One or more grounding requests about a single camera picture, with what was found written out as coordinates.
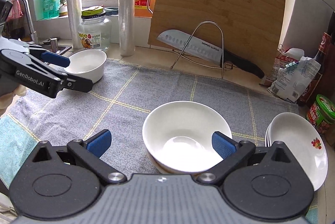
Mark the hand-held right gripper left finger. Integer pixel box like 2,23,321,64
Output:
31,129,128,186

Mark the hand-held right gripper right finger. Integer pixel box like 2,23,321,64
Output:
196,132,291,186

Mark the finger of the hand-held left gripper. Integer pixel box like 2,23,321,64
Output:
61,73,94,92
26,44,71,68

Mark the white flowered bowl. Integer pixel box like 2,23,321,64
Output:
142,101,232,173
63,50,107,83
145,151,189,175

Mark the stained white plate fruit print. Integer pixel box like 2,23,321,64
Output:
266,121,273,147

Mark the person's left hand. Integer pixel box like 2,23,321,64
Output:
0,84,27,118

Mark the steel sink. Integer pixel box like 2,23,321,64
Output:
37,44,73,55

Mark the metal sink knob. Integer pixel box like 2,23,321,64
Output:
43,37,62,53

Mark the checked grey blue towel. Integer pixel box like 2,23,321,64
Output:
0,58,318,224

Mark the glass jar yellow black lid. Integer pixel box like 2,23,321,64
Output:
78,6,112,51

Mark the metal faucet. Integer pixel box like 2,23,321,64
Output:
14,0,40,45

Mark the small potted plant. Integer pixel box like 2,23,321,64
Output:
59,0,68,17

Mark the pink red rag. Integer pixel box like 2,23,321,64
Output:
6,0,24,29

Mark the dark teal container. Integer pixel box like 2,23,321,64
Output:
104,6,121,16

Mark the tall clear plastic roll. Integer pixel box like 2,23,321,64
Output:
119,0,137,56

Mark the white printed powder bag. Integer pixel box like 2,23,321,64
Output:
271,55,322,104

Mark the red and white bag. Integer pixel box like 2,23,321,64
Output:
272,48,305,83

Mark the green lidded jar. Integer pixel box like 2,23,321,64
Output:
306,94,335,135

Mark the dark soy sauce bottle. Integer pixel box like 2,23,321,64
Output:
297,32,335,107

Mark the bamboo cutting board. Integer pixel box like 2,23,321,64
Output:
147,0,286,75

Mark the large black handled kitchen knife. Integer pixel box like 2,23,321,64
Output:
156,29,265,79

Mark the metal wire rack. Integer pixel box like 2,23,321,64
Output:
170,21,233,79

